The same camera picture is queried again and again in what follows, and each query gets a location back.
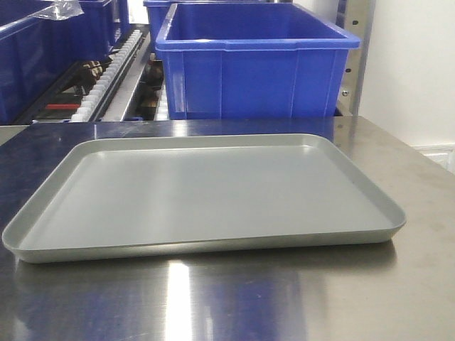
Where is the front left blue bin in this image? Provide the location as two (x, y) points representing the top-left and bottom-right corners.
(1, 5), (74, 124)

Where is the rear right blue bin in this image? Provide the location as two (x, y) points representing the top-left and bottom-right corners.
(143, 0), (278, 54)

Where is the white roller track left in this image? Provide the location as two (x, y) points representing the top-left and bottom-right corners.
(70, 30), (144, 123)

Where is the front right blue bin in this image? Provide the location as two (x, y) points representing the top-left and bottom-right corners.
(156, 2), (360, 119)

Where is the grey metal tray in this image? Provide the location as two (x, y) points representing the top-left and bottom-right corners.
(2, 134), (406, 263)

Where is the perforated metal shelf post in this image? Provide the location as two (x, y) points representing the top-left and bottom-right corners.
(336, 0), (375, 116)

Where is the clear plastic bag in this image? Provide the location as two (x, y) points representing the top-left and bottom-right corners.
(30, 0), (84, 21)

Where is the rear left blue bin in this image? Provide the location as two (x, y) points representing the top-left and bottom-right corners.
(75, 1), (122, 60)

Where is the blue bin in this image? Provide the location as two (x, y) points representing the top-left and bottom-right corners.
(75, 1), (122, 60)
(143, 0), (278, 54)
(1, 5), (74, 124)
(156, 2), (360, 119)

